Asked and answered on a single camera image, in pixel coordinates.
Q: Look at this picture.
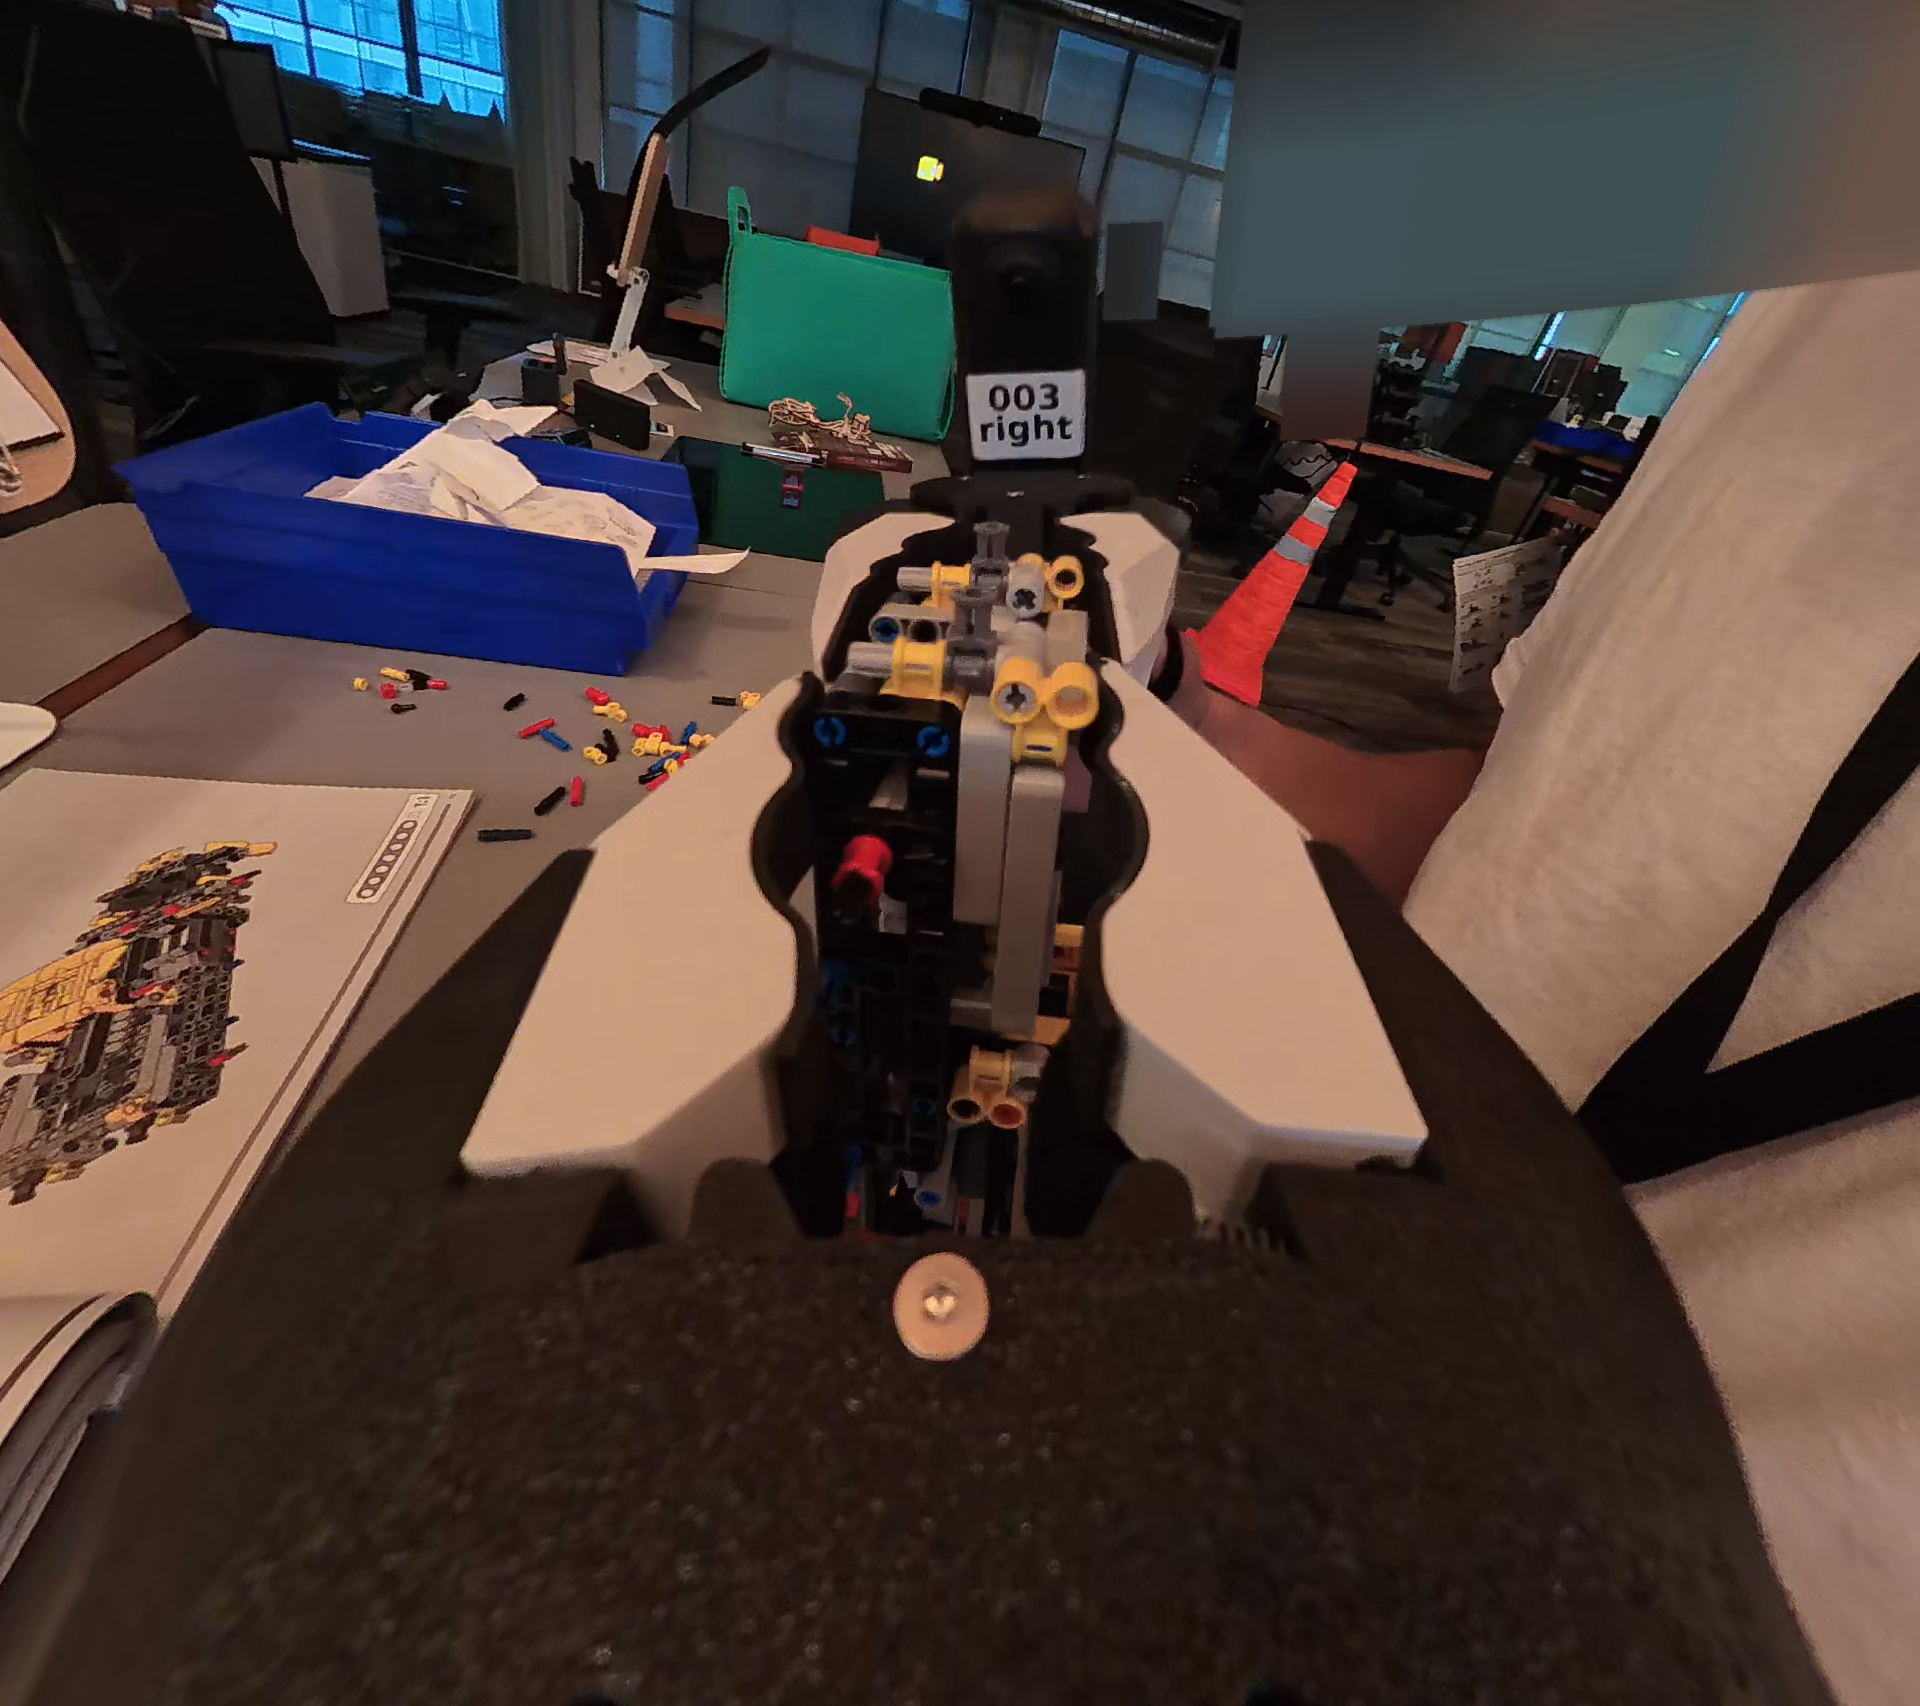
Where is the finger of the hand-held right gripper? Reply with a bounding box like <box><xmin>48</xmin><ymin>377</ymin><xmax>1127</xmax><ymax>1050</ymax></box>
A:
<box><xmin>811</xmin><ymin>511</ymin><xmax>963</xmax><ymax>688</ymax></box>
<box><xmin>1083</xmin><ymin>511</ymin><xmax>1188</xmax><ymax>692</ymax></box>

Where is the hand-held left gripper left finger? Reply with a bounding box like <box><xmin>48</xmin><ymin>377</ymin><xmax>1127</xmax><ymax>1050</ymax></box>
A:
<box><xmin>458</xmin><ymin>670</ymin><xmax>824</xmax><ymax>1241</ymax></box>

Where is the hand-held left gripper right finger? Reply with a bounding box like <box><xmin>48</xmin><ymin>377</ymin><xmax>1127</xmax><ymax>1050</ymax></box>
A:
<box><xmin>1072</xmin><ymin>663</ymin><xmax>1434</xmax><ymax>1228</ymax></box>

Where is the partly built toy car model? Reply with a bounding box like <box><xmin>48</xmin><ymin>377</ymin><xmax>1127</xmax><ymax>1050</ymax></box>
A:
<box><xmin>811</xmin><ymin>520</ymin><xmax>1117</xmax><ymax>1245</ymax></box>

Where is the person's right forearm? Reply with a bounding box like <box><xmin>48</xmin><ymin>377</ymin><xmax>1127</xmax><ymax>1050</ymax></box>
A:
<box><xmin>1154</xmin><ymin>627</ymin><xmax>1488</xmax><ymax>911</ymax></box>

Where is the desk lamp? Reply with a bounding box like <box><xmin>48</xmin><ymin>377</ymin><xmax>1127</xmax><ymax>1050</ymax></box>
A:
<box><xmin>576</xmin><ymin>49</ymin><xmax>774</xmax><ymax>405</ymax></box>

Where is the grey desk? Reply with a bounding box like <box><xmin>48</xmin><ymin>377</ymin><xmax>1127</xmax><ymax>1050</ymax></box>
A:
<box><xmin>0</xmin><ymin>499</ymin><xmax>842</xmax><ymax>1289</ymax></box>

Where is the orange traffic cone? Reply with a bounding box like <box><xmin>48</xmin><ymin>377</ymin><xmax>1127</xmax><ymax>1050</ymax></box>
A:
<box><xmin>1184</xmin><ymin>460</ymin><xmax>1361</xmax><ymax>709</ymax></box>

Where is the brown toy model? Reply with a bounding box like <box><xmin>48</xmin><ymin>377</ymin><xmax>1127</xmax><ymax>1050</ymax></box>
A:
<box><xmin>742</xmin><ymin>392</ymin><xmax>915</xmax><ymax>476</ymax></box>

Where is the black television screen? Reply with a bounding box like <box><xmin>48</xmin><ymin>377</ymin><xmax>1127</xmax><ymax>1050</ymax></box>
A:
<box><xmin>852</xmin><ymin>87</ymin><xmax>1091</xmax><ymax>269</ymax></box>

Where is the green plastic bin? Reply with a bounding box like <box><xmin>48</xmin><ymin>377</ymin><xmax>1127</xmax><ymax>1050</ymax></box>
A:
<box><xmin>716</xmin><ymin>183</ymin><xmax>960</xmax><ymax>444</ymax></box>

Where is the large scatter of coloured pins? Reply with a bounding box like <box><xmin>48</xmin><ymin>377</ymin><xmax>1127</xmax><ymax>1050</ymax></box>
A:
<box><xmin>476</xmin><ymin>682</ymin><xmax>768</xmax><ymax>846</ymax></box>

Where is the printed paper sheet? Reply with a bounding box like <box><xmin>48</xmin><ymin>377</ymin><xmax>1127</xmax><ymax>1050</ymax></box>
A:
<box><xmin>1447</xmin><ymin>536</ymin><xmax>1563</xmax><ymax>697</ymax></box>

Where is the crumpled white paper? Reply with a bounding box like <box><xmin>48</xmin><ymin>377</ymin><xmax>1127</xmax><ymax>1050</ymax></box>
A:
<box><xmin>305</xmin><ymin>413</ymin><xmax>753</xmax><ymax>590</ymax></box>

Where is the open instruction booklet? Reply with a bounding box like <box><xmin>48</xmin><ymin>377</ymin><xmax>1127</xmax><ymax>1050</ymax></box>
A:
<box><xmin>0</xmin><ymin>768</ymin><xmax>480</xmax><ymax>1580</ymax></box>

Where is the blue plastic bin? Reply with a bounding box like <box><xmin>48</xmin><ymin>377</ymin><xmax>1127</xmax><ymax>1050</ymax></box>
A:
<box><xmin>113</xmin><ymin>401</ymin><xmax>705</xmax><ymax>677</ymax></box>

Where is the dark board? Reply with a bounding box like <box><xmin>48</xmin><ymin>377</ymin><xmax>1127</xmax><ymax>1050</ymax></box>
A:
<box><xmin>0</xmin><ymin>0</ymin><xmax>341</xmax><ymax>465</ymax></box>

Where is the black lanyard strap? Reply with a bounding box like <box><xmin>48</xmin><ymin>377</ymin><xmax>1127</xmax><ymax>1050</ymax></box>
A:
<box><xmin>1575</xmin><ymin>649</ymin><xmax>1920</xmax><ymax>1184</ymax></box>

